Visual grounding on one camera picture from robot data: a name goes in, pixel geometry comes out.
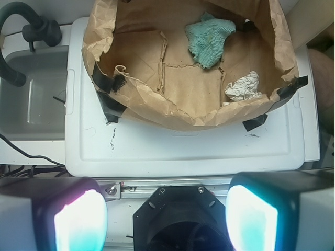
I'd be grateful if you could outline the brown paper bag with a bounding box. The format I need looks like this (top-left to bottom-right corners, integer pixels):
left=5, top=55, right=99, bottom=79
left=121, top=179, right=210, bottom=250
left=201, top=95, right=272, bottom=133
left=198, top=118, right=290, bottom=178
left=82, top=1, right=301, bottom=131

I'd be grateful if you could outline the white plastic bin lid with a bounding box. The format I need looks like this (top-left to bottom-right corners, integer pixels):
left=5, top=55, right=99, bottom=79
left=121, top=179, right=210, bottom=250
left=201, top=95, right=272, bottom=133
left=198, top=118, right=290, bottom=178
left=65, top=17, right=306, bottom=178

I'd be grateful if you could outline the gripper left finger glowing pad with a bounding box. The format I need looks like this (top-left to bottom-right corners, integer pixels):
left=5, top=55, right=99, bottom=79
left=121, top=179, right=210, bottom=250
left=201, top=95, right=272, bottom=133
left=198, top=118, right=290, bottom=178
left=1, top=177, right=108, bottom=250

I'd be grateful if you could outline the black cable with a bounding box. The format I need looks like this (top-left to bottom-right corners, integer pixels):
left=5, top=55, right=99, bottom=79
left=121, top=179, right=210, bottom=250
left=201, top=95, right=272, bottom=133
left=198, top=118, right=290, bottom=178
left=0, top=133, right=66, bottom=178

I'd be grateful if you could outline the teal green cloth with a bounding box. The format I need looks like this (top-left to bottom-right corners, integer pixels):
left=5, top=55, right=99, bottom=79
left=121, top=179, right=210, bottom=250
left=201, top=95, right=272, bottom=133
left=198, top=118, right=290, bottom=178
left=185, top=12, right=236, bottom=69

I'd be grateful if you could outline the black faucet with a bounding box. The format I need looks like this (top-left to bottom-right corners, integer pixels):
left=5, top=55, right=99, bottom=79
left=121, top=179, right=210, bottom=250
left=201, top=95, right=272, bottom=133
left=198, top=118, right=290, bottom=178
left=1, top=1, right=62, bottom=87

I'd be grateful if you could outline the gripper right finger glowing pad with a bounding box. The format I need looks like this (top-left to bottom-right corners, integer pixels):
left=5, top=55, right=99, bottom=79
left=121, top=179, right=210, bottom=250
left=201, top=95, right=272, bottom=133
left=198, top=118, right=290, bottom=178
left=226, top=171, right=334, bottom=250

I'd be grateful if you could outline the white paper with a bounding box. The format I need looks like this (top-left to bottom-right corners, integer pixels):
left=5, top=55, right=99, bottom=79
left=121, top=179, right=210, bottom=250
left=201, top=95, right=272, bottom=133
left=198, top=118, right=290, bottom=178
left=225, top=71, right=263, bottom=102

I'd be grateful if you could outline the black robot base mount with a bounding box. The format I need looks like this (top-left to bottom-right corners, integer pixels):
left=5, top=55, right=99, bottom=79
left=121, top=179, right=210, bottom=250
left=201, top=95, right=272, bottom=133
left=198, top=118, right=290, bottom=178
left=133, top=186, right=234, bottom=250

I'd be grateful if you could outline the black tape piece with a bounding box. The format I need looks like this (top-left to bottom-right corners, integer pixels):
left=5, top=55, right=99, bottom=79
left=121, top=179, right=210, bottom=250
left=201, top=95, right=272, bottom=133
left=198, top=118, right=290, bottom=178
left=92, top=63, right=127, bottom=123
left=268, top=76, right=308, bottom=112

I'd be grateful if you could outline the black tape small front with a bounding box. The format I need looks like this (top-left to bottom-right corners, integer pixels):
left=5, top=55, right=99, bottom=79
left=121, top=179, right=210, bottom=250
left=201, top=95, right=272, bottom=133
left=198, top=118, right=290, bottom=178
left=243, top=114, right=268, bottom=132

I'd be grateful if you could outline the black tape piece right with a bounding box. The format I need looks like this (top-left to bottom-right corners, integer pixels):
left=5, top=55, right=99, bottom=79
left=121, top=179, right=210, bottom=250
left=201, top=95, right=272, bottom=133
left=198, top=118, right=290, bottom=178
left=268, top=76, right=308, bottom=112

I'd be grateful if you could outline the black tape piece left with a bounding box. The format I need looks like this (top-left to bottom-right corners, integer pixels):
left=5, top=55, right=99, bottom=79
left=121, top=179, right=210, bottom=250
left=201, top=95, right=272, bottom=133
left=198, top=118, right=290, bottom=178
left=92, top=63, right=127, bottom=123

